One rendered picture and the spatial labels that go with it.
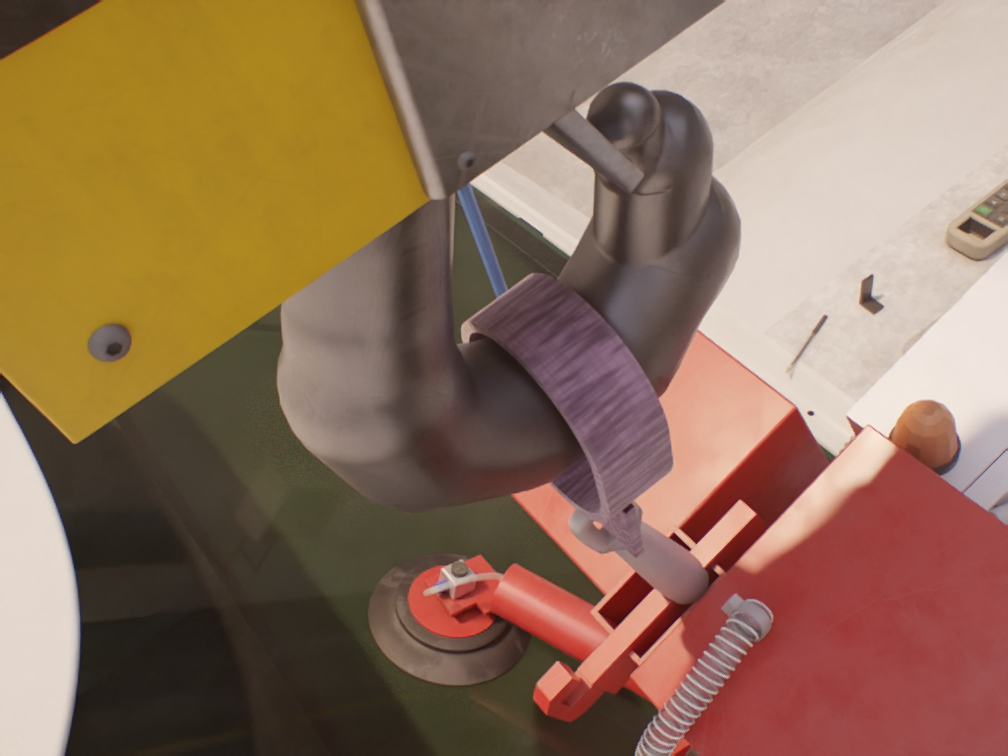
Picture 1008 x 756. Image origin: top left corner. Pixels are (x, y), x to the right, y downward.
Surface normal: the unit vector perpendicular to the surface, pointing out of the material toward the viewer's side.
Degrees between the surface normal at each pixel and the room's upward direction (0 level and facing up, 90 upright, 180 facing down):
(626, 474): 90
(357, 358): 71
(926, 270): 0
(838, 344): 0
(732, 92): 0
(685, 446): 17
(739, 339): 40
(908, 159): 10
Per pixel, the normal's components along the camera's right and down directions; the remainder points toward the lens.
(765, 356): -0.68, -0.05
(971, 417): -0.44, -0.36
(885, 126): -0.40, -0.72
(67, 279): 0.57, 0.58
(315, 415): -0.39, 0.37
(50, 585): 0.05, -0.76
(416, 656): -0.05, -0.53
